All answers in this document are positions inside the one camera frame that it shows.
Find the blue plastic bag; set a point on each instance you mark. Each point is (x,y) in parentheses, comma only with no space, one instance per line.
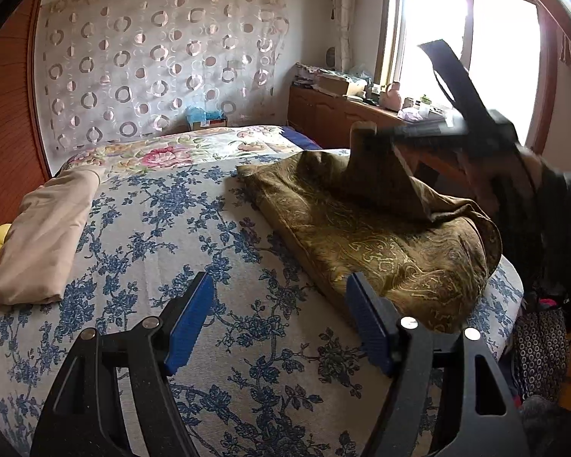
(197,115)

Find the cardboard box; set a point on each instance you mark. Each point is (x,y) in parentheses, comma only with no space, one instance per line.
(335,84)

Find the sheer circle-pattern curtain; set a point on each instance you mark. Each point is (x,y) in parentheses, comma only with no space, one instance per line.
(147,66)

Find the dark circle-pattern bag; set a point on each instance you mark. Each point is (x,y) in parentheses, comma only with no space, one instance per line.
(540,347)

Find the long wooden cabinet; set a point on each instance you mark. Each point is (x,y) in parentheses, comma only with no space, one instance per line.
(323,114)

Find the small printed carton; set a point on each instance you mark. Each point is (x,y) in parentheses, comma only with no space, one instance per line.
(216,121)

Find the person's right forearm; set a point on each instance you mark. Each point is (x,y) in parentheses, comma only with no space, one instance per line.
(537,219)

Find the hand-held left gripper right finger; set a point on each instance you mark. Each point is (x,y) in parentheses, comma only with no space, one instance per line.
(369,323)

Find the wooden wardrobe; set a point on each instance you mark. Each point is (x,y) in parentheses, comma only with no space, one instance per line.
(9,119)

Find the dark blue cloth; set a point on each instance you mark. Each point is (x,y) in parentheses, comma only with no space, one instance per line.
(304,138)

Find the blue floral bed sheet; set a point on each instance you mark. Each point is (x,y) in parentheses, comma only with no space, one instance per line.
(171,247)

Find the white bottle with green cap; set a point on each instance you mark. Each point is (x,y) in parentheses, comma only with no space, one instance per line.
(425,106)

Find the beige window curtain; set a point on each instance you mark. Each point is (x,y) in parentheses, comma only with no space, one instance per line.
(343,14)

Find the pink floral quilt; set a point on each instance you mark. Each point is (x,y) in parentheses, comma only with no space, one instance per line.
(171,152)

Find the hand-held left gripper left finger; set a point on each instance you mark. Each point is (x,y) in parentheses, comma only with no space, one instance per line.
(190,328)

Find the brown patterned shirt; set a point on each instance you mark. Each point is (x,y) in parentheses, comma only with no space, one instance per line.
(385,247)

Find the beige folded cloth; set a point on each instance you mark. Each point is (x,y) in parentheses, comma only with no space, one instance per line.
(38,238)

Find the pink jug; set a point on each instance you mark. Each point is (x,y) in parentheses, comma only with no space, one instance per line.
(390,96)

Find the wooden-framed window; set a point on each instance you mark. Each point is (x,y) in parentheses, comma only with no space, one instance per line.
(409,28)

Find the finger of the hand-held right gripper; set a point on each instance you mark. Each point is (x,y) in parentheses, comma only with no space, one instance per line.
(433,131)

